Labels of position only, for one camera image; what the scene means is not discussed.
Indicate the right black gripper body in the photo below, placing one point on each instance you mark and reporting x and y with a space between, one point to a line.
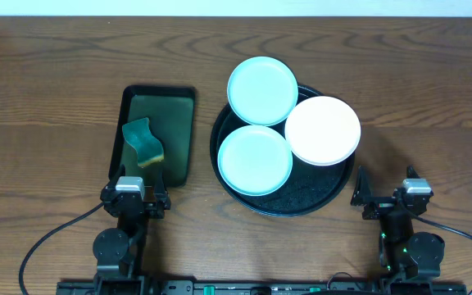
386 206

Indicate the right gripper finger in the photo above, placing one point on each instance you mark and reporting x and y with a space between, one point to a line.
362 194
411 173

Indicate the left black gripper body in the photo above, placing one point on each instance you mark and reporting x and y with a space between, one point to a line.
133 203

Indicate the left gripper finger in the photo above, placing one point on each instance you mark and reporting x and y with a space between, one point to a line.
115 178
159 188

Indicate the green yellow sponge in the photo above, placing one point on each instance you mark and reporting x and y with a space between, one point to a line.
148 148

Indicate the white pink plate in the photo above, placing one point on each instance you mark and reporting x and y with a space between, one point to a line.
322 131

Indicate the mint green plate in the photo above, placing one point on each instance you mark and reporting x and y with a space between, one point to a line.
262 91
255 160

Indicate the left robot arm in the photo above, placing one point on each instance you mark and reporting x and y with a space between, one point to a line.
119 250

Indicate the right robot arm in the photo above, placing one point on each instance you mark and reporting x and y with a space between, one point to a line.
412 258

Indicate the black round tray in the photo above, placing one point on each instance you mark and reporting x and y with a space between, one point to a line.
307 189

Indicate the black rectangular tray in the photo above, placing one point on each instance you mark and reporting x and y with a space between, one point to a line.
170 111

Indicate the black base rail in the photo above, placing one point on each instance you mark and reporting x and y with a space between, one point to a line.
187 287

